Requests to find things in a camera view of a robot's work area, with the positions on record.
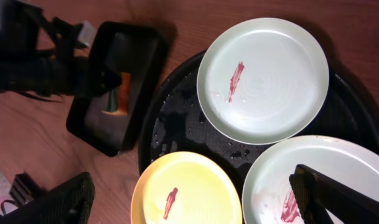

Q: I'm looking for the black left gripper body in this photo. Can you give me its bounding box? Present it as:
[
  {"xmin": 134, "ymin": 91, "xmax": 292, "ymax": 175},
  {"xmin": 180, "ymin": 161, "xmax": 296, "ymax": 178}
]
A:
[{"xmin": 0, "ymin": 0, "xmax": 121, "ymax": 99}]

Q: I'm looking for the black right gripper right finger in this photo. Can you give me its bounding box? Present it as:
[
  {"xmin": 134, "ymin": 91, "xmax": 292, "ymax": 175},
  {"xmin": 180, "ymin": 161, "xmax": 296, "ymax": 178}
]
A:
[{"xmin": 289, "ymin": 164, "xmax": 379, "ymax": 223}]

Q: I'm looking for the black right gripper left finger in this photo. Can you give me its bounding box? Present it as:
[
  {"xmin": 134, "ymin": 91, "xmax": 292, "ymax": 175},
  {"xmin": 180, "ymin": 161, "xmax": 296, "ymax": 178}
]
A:
[{"xmin": 0, "ymin": 172, "xmax": 95, "ymax": 224}]

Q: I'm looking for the light green plate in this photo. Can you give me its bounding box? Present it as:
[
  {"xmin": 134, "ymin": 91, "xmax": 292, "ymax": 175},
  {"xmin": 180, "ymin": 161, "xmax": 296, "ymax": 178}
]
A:
[
  {"xmin": 197, "ymin": 17, "xmax": 329, "ymax": 145},
  {"xmin": 242, "ymin": 136, "xmax": 379, "ymax": 223}
]

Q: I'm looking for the orange green sponge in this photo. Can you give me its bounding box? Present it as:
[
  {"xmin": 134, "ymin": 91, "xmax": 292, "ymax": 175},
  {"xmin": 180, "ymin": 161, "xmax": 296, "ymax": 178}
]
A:
[{"xmin": 102, "ymin": 72, "xmax": 131, "ymax": 116}]

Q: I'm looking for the light green plate top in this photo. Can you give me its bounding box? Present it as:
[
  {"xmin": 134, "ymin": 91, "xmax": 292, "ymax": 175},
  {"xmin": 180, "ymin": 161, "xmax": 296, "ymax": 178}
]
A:
[{"xmin": 197, "ymin": 17, "xmax": 329, "ymax": 145}]

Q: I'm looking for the rectangular black tray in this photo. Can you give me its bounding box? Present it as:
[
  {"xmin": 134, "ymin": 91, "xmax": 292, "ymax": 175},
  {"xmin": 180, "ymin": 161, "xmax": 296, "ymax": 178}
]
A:
[{"xmin": 66, "ymin": 22, "xmax": 168, "ymax": 157}]

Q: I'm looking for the round black tray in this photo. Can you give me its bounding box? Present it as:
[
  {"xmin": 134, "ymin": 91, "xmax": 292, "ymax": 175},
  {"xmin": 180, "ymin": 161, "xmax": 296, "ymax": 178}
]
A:
[{"xmin": 138, "ymin": 52, "xmax": 379, "ymax": 195}]

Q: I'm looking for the yellow plate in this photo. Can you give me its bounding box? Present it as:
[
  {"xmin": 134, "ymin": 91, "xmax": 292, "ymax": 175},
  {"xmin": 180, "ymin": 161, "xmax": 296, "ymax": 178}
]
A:
[{"xmin": 131, "ymin": 151, "xmax": 243, "ymax": 224}]

